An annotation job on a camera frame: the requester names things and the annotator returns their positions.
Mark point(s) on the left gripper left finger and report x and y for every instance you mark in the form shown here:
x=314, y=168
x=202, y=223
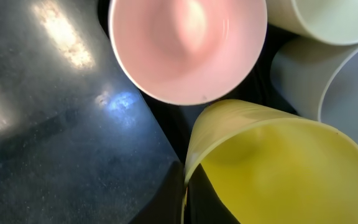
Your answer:
x=166, y=199

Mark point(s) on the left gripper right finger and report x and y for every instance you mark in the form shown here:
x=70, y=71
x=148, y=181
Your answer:
x=202, y=202

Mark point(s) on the yellow cup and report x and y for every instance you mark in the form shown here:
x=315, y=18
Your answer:
x=291, y=174

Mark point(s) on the pink cup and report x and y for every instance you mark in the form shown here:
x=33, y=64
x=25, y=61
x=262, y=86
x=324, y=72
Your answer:
x=185, y=49

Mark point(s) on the grey cup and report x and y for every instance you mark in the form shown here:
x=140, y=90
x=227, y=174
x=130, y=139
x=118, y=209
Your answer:
x=309, y=81

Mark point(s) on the white cup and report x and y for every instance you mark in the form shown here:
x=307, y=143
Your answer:
x=331, y=18

